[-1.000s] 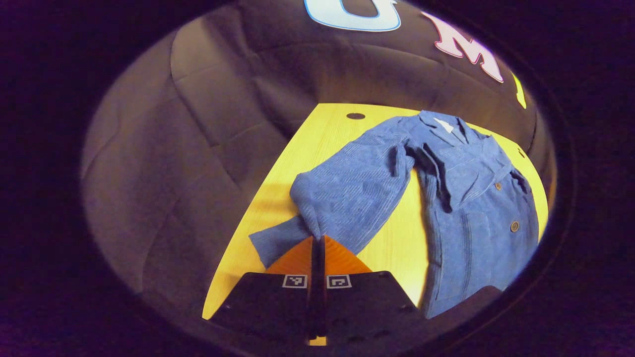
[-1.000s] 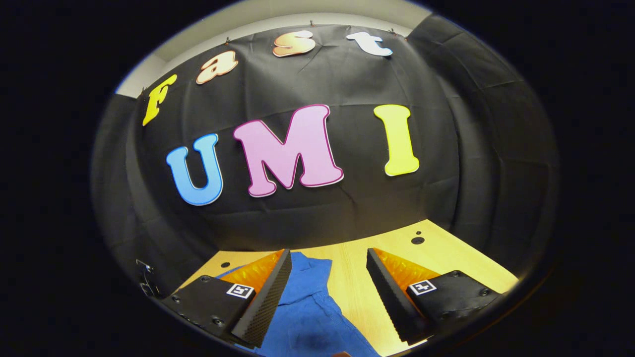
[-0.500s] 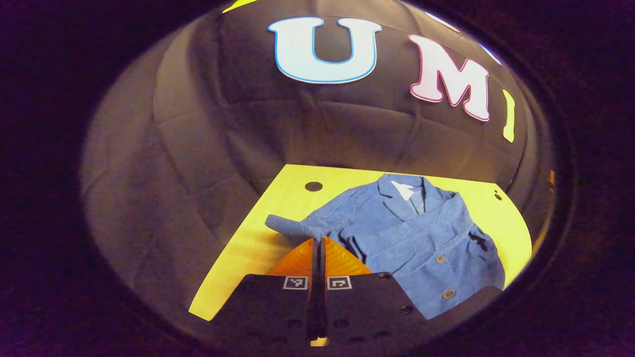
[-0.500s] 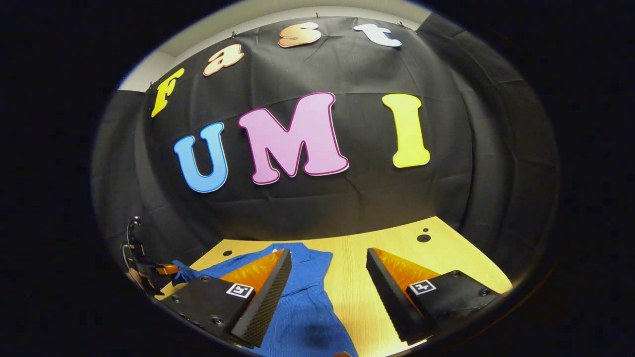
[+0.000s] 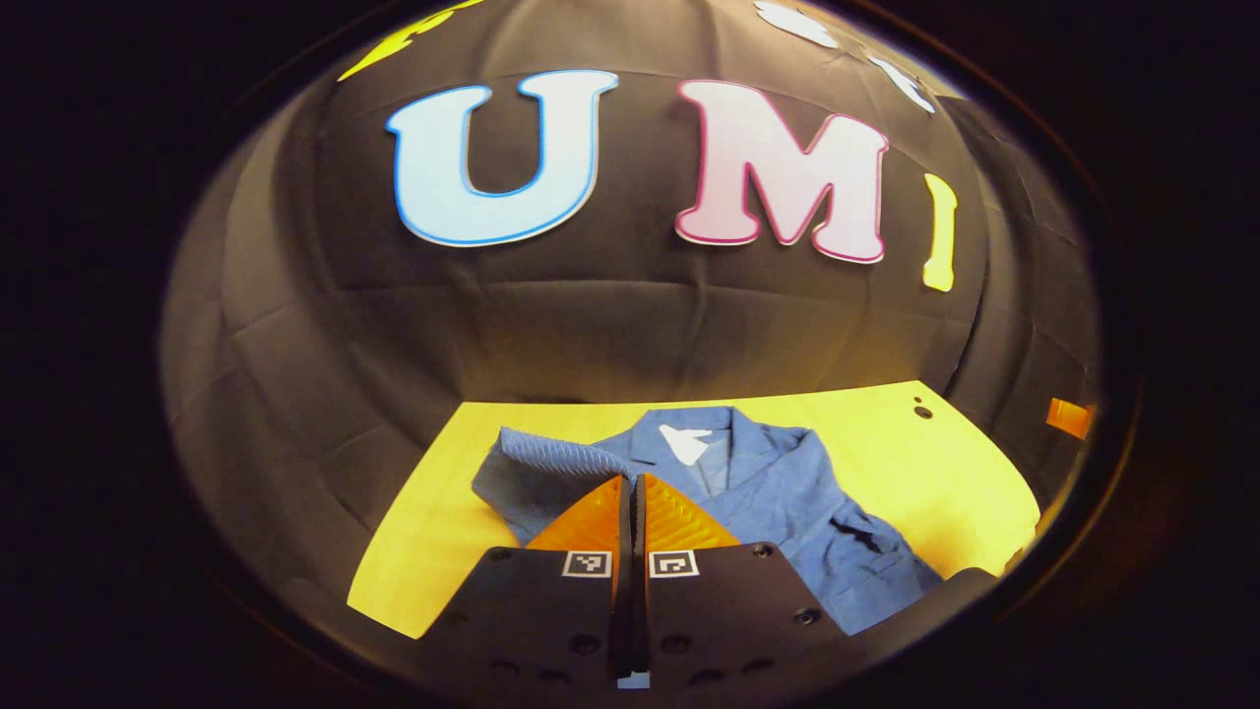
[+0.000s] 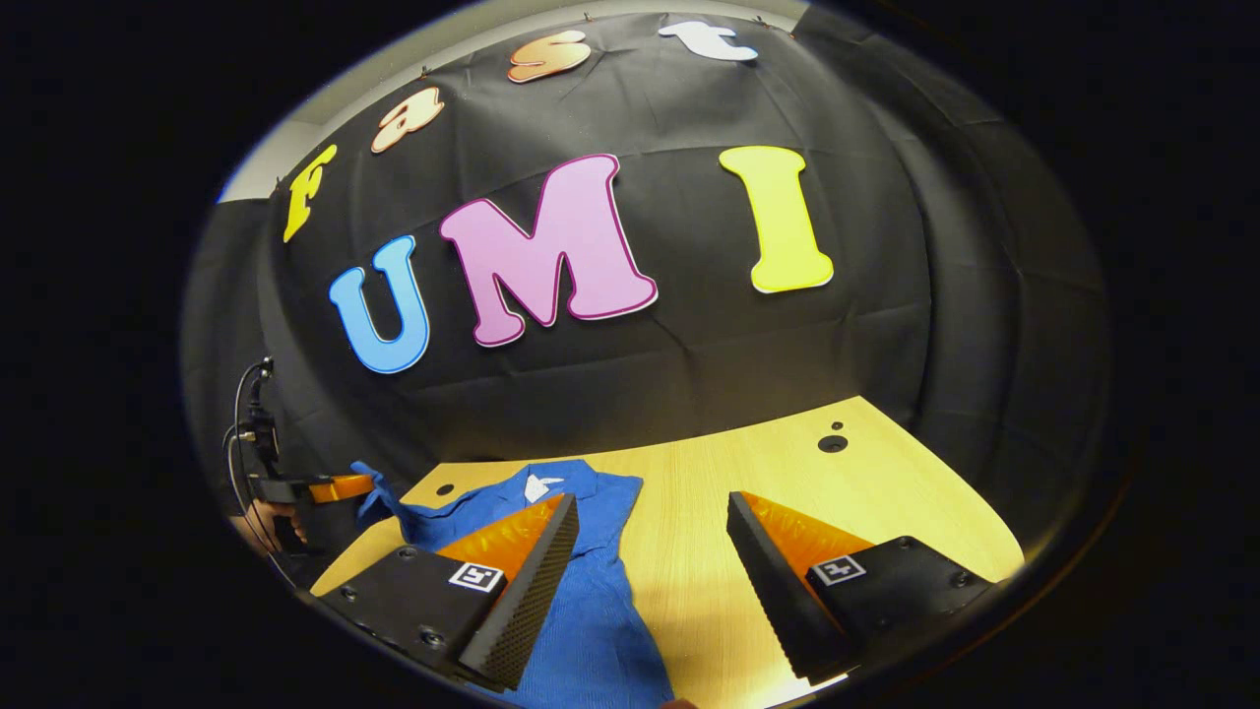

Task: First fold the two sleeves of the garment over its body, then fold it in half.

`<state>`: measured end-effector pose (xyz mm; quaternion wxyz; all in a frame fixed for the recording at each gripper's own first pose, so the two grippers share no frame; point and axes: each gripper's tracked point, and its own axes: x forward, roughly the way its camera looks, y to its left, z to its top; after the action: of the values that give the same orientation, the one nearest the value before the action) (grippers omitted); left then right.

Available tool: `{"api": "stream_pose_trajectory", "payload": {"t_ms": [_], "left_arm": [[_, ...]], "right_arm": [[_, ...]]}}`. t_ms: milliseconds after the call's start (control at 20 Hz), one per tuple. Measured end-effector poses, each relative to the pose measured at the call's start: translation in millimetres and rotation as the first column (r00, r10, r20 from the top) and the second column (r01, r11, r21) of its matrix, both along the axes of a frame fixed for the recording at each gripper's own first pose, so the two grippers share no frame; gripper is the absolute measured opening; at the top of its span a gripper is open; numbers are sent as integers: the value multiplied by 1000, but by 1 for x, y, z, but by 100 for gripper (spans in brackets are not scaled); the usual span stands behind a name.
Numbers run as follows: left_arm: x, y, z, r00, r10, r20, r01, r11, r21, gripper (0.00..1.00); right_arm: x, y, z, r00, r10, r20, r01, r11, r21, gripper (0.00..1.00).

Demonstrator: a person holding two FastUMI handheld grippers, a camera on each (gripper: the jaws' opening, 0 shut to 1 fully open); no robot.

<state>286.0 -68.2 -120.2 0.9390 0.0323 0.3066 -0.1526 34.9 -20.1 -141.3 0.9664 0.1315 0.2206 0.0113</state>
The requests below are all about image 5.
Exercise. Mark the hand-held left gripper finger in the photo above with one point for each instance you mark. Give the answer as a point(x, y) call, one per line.
point(622, 532)
point(638, 532)

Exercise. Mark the blue jacket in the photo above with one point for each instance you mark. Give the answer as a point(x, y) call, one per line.
point(787, 492)

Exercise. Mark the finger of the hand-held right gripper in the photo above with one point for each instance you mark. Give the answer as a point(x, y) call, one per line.
point(1068, 418)

